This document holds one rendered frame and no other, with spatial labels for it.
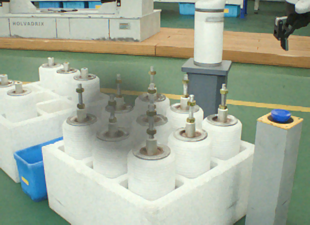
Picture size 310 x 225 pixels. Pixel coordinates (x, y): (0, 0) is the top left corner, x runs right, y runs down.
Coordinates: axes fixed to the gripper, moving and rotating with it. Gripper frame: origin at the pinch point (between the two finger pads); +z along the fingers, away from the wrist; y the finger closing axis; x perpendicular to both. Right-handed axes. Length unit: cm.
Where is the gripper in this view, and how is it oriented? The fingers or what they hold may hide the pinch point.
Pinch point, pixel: (299, 42)
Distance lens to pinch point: 111.1
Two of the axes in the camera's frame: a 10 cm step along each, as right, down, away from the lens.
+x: 2.4, 6.2, -7.4
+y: -9.4, 3.4, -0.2
